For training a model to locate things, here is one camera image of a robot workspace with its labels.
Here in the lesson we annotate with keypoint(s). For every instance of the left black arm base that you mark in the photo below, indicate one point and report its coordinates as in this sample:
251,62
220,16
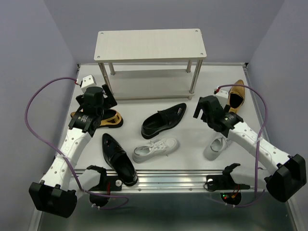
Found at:
106,179

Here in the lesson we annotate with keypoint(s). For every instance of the white two-tier shoe shelf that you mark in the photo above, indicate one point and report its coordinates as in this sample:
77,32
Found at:
150,46

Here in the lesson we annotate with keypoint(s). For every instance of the aluminium mounting rail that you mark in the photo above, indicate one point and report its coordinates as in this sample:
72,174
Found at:
153,182

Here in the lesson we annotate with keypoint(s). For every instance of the white lace-up sneaker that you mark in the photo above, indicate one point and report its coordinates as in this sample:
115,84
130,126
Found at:
155,148

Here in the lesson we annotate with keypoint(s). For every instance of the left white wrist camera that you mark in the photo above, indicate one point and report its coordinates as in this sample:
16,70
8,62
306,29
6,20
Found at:
88,81

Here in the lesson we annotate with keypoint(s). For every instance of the white sneaker right side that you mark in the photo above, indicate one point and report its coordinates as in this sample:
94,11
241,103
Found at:
218,144

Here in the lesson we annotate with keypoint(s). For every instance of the black loafer with tag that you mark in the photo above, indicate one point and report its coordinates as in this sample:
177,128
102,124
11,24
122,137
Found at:
163,120

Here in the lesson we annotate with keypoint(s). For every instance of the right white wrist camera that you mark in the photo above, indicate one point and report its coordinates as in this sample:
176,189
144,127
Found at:
222,95

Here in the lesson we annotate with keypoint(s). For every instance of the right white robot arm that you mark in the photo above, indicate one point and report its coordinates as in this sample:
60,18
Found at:
283,174

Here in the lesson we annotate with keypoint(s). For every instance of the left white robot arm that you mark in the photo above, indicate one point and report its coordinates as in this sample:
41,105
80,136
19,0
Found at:
80,131

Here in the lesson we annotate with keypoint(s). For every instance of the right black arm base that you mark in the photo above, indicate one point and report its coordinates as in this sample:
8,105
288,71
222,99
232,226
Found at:
224,182

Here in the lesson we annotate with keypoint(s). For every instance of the gold loafer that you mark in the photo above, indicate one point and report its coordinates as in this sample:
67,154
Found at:
236,97
111,119

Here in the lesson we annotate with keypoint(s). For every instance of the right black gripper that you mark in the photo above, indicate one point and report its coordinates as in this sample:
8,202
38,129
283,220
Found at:
197,110

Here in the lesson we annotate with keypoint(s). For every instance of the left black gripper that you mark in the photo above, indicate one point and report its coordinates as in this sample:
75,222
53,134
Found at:
109,102

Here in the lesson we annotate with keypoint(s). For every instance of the black patent loafer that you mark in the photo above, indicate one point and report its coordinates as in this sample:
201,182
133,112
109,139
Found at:
115,156

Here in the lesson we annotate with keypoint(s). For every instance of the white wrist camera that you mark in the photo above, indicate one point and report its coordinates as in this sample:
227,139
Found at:
222,95
88,81

